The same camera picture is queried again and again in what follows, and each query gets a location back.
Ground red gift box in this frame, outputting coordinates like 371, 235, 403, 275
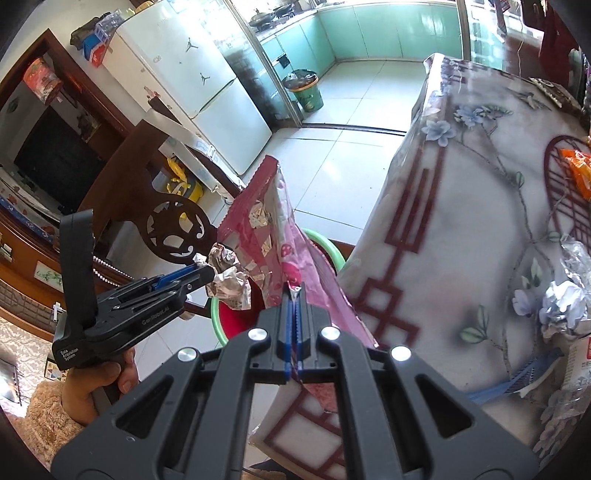
22, 57, 64, 103

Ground blue plastic wrapper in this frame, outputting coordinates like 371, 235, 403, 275
470, 346, 565, 403

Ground teal kitchen cabinets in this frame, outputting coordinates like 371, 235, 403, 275
256, 0, 463, 89

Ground green trash bin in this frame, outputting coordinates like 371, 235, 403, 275
283, 69, 325, 113

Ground wooden television cabinet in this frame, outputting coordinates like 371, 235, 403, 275
0, 28, 155, 334

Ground crumpled foil sheet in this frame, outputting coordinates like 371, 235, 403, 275
560, 239, 591, 288

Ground light grey strap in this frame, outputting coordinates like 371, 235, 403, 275
157, 124, 222, 195

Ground orange snack packet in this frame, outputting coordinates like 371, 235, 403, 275
556, 148, 591, 202

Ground white refrigerator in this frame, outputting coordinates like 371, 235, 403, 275
102, 0, 274, 176

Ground dark snack packet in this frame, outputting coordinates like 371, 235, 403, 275
530, 78, 583, 110

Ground silver foil wrapper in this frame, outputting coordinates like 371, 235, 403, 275
205, 244, 253, 311

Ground dark carved wooden chair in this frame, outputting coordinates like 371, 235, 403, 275
76, 119, 247, 324

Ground table with floral tablecloth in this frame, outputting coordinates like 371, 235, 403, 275
249, 53, 591, 480

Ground person's left forearm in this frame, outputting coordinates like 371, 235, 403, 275
21, 379, 95, 464

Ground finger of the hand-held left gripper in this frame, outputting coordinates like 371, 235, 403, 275
117, 264, 206, 297
139, 268, 217, 308

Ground pink snack wrapper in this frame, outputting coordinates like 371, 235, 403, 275
217, 156, 380, 412

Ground blue box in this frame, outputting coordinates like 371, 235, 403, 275
80, 27, 112, 66

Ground green basin with red inside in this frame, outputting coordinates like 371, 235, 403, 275
210, 227, 346, 348

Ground dark red hanging garment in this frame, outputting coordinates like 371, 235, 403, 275
539, 0, 583, 85

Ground sliding glass door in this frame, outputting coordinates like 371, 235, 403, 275
221, 0, 306, 131

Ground black television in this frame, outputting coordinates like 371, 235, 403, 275
13, 108, 108, 214

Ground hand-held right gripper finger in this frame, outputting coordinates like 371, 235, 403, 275
295, 287, 539, 480
50, 288, 296, 480

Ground crumpled white paper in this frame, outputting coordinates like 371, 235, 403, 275
540, 281, 590, 334

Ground person's left hand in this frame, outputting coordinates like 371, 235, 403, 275
62, 347, 139, 426

